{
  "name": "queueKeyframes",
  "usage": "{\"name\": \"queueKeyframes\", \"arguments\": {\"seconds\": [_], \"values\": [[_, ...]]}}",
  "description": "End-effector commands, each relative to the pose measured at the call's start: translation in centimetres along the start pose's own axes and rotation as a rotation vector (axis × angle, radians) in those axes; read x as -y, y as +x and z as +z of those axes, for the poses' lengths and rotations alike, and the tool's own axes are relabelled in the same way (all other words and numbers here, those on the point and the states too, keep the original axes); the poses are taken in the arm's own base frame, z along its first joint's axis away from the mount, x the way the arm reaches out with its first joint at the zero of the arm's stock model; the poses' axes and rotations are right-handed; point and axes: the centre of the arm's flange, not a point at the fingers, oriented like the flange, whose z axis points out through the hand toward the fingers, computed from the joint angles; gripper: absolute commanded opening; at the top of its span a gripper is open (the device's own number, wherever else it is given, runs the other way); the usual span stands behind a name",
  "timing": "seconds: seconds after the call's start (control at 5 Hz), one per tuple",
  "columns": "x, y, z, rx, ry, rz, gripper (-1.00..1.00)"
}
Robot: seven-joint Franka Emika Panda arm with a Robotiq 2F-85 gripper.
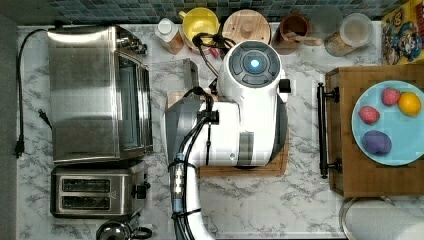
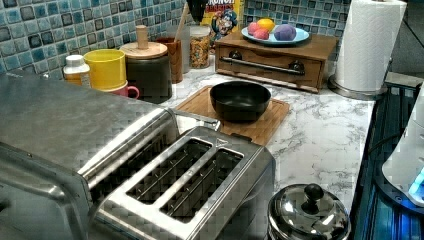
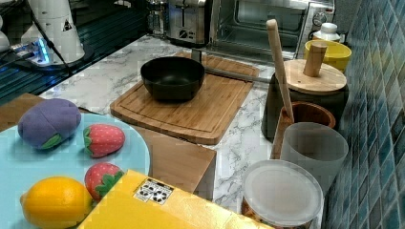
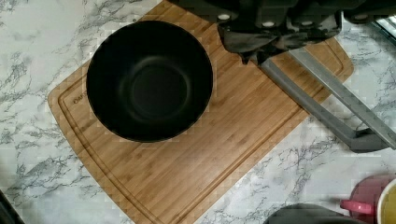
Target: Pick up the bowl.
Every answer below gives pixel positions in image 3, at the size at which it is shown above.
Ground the yellow plush lemon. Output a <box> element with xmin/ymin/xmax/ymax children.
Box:
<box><xmin>20</xmin><ymin>177</ymin><xmax>93</xmax><ymax>229</ymax></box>

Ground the yellow cereal box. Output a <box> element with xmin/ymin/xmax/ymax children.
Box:
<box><xmin>77</xmin><ymin>171</ymin><xmax>273</xmax><ymax>229</ymax></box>

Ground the dark canister with wooden lid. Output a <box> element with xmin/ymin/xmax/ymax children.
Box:
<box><xmin>262</xmin><ymin>58</ymin><xmax>349</xmax><ymax>141</ymax></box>

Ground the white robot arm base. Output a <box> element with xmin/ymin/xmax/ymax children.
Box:
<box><xmin>17</xmin><ymin>0</ymin><xmax>94</xmax><ymax>71</ymax></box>

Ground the white-capped bottle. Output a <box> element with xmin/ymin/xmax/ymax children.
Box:
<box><xmin>312</xmin><ymin>23</ymin><xmax>340</xmax><ymax>42</ymax></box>

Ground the lower plush strawberry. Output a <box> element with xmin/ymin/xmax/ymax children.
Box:
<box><xmin>84</xmin><ymin>162</ymin><xmax>124</xmax><ymax>201</ymax></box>

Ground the plush strawberry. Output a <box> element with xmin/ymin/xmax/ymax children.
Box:
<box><xmin>83</xmin><ymin>123</ymin><xmax>126</xmax><ymax>158</ymax></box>
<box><xmin>84</xmin><ymin>162</ymin><xmax>124</xmax><ymax>201</ymax></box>

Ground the clear-lidded cereal jar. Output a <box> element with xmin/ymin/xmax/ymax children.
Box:
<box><xmin>242</xmin><ymin>159</ymin><xmax>323</xmax><ymax>229</ymax></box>

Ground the brown wooden utensil holder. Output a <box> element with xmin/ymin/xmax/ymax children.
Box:
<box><xmin>270</xmin><ymin>101</ymin><xmax>336</xmax><ymax>159</ymax></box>

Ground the purple plush eggplant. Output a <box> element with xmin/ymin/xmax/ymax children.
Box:
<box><xmin>17</xmin><ymin>98</ymin><xmax>81</xmax><ymax>150</ymax></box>

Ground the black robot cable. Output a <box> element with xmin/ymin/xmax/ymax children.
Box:
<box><xmin>23</xmin><ymin>0</ymin><xmax>74</xmax><ymax>76</ymax></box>

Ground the stainless toaster oven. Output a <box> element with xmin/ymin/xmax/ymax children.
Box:
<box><xmin>200</xmin><ymin>0</ymin><xmax>335</xmax><ymax>65</ymax></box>

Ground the stainless two-slot toaster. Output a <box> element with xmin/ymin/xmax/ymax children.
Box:
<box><xmin>166</xmin><ymin>0</ymin><xmax>213</xmax><ymax>46</ymax></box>

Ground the yellow mug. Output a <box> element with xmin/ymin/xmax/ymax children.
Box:
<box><xmin>304</xmin><ymin>39</ymin><xmax>352</xmax><ymax>73</ymax></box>

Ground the upper plush strawberry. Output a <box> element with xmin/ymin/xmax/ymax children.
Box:
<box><xmin>83</xmin><ymin>123</ymin><xmax>126</xmax><ymax>158</ymax></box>

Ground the bamboo cutting board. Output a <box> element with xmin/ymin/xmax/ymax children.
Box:
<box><xmin>110</xmin><ymin>52</ymin><xmax>259</xmax><ymax>145</ymax></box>

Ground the wooden spoon handle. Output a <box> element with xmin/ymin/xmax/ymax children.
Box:
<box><xmin>266</xmin><ymin>19</ymin><xmax>294</xmax><ymax>121</ymax></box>

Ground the frosted plastic cup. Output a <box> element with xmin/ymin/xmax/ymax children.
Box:
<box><xmin>281</xmin><ymin>122</ymin><xmax>349</xmax><ymax>195</ymax></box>

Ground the black bowl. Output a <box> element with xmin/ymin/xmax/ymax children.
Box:
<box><xmin>140</xmin><ymin>56</ymin><xmax>205</xmax><ymax>100</ymax></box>

